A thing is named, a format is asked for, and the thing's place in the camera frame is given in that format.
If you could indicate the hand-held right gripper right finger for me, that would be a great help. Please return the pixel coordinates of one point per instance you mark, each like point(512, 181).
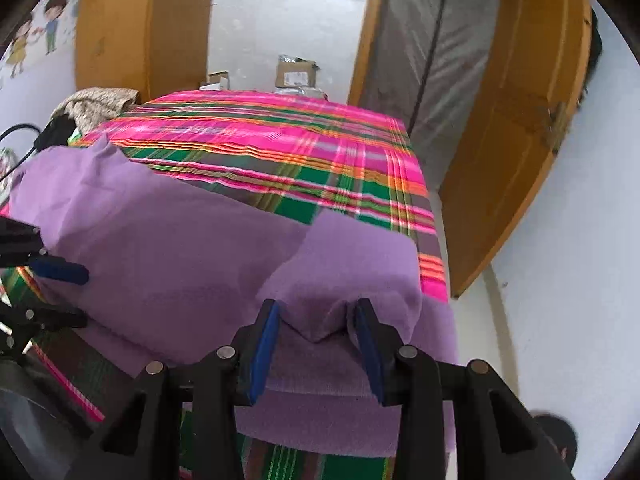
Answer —
point(372, 355)

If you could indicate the beige floral cloth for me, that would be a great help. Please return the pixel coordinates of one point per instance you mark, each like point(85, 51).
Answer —
point(100, 107)

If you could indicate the wooden door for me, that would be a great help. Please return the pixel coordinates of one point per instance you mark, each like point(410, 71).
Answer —
point(515, 110)

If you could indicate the wooden wardrobe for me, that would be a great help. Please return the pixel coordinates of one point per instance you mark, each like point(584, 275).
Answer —
point(150, 25)

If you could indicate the purple garment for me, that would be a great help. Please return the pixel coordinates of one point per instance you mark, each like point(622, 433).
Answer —
point(175, 260)

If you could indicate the grey parcel bag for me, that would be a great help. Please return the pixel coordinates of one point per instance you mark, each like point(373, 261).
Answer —
point(305, 91)

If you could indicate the green white bag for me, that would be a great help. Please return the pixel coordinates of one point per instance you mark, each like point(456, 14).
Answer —
point(6, 160)

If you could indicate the dark round object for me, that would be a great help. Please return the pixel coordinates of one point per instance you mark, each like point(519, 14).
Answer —
point(555, 435)

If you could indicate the wooden door frame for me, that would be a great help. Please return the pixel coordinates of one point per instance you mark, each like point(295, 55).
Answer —
point(367, 25)

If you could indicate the cartoon children wall sticker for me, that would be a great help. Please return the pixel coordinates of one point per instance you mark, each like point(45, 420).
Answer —
point(50, 20)

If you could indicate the small white cardboard box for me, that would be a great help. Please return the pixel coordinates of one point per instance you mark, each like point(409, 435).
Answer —
point(216, 81)

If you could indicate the large cardboard box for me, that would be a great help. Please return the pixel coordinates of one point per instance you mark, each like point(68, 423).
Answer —
point(295, 72)

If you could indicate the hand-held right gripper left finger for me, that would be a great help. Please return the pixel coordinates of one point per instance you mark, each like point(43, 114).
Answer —
point(262, 355)

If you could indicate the grey plastic zip cover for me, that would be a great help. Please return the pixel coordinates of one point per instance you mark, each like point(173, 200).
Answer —
point(430, 60)

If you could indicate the black bag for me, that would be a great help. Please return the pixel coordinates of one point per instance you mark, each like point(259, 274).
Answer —
point(57, 132)

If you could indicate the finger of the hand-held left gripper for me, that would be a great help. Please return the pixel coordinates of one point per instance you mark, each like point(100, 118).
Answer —
point(60, 270)
point(55, 317)

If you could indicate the pink plaid blanket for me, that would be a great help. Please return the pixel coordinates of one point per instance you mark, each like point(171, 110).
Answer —
point(300, 150)

